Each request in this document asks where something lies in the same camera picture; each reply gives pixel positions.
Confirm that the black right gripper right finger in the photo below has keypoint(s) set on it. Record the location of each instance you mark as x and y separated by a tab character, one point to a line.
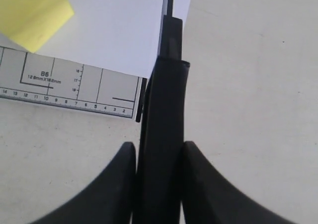
278	192

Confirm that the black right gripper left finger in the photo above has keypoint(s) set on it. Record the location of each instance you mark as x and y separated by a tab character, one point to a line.
106	200

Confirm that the black cutter blade arm handle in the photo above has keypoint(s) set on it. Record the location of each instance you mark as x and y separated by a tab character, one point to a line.
158	196

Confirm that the white paper strip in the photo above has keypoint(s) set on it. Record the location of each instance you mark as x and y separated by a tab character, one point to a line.
118	35

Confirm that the yellow foam block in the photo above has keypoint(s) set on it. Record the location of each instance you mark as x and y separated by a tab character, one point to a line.
31	23

